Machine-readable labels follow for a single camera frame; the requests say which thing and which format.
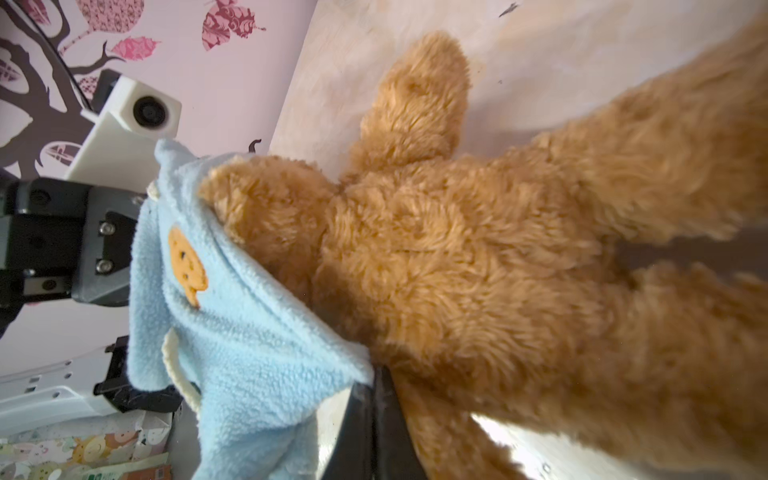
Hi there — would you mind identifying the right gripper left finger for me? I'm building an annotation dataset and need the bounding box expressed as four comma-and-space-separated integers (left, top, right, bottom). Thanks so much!
321, 384, 375, 480

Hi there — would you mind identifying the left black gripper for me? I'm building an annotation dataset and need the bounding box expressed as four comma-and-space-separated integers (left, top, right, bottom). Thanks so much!
1, 176, 146, 309

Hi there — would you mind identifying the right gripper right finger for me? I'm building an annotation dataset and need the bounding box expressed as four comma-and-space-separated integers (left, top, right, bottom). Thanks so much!
373, 366, 427, 480

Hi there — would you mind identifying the light blue bear hoodie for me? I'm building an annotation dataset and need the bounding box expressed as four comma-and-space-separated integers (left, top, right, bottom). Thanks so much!
127, 139, 373, 479

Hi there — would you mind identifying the brown plush teddy bear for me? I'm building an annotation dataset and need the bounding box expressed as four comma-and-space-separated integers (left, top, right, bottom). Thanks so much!
198, 13, 767, 479

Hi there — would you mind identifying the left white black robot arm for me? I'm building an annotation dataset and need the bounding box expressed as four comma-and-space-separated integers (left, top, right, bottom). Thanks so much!
1, 174, 182, 437

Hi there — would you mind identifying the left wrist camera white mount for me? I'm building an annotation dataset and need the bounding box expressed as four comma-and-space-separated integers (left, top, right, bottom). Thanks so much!
65, 69, 182, 193

